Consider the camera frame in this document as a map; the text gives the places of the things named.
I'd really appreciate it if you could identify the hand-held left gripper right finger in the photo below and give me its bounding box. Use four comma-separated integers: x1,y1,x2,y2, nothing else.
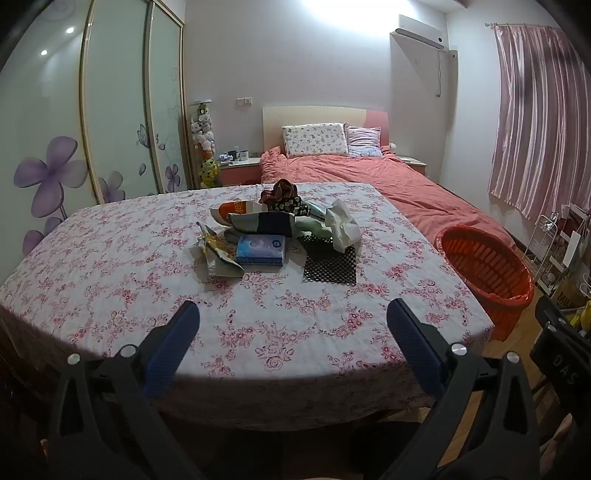
387,298,541,480

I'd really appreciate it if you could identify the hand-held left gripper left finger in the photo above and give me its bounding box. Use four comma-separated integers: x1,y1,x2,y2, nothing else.
46,300,204,480

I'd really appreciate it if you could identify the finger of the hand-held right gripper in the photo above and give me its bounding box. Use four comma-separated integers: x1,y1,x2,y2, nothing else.
534,295,591,344

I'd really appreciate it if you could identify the orange plastic basket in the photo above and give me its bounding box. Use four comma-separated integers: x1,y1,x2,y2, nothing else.
434,225,535,342

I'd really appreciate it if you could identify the green sock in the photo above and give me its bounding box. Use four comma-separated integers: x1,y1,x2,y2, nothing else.
294,216,333,239

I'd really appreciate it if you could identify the person's right forearm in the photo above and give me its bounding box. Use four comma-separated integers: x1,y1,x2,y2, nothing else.
541,411,579,480

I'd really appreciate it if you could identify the brown cardboard box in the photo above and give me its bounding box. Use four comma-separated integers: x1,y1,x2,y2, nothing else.
551,268,591,308

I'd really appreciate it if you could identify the floral tablecloth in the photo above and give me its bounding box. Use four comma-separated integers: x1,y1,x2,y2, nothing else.
0,182,495,432

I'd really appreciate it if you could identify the crumpled yellow snack wrapper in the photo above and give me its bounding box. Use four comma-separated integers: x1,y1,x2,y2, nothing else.
190,222,245,278

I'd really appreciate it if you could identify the black mesh mat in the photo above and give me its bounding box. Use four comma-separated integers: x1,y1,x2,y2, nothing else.
297,234,358,285

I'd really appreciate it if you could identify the blue tissue pack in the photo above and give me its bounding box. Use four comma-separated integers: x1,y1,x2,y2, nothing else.
236,234,286,266

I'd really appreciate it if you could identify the crumpled white tissue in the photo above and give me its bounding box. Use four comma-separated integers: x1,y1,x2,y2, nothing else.
324,199,362,252

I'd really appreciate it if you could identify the crushed red paper cup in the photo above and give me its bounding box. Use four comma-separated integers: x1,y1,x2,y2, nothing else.
210,199,269,227

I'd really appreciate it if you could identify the grey navy sock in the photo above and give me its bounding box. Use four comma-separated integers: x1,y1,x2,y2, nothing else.
227,211,296,238

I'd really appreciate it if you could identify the red bed quilt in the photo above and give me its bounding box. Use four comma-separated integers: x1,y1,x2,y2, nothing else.
259,147,518,259

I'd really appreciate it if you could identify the pink nightstand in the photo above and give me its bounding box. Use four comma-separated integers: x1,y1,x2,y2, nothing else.
398,154,428,178
219,158,263,186

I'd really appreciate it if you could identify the black floral scrunchie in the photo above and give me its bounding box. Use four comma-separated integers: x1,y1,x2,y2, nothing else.
272,196,308,215

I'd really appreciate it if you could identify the brown striped scrunchie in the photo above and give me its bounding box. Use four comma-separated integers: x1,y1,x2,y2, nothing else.
260,179,298,204

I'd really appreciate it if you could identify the pink curtain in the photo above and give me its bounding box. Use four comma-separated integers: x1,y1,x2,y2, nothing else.
487,23,591,222

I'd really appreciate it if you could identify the plush toy column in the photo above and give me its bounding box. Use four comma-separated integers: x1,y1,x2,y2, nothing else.
190,100,220,189

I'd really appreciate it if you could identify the pink striped pillow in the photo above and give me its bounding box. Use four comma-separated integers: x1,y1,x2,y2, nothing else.
344,124,384,158

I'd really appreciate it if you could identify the white floral pillow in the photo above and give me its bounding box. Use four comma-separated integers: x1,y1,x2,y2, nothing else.
281,123,350,158

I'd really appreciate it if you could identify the floral sliding door wardrobe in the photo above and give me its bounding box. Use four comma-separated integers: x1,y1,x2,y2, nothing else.
0,0,192,278

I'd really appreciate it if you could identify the beige pink headboard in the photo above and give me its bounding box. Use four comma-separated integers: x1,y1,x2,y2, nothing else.
262,106,390,158

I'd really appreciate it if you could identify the white air conditioner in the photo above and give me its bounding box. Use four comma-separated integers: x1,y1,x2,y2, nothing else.
390,15,446,49

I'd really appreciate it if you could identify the white wire rack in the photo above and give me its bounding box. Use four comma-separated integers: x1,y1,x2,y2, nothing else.
522,203,591,296

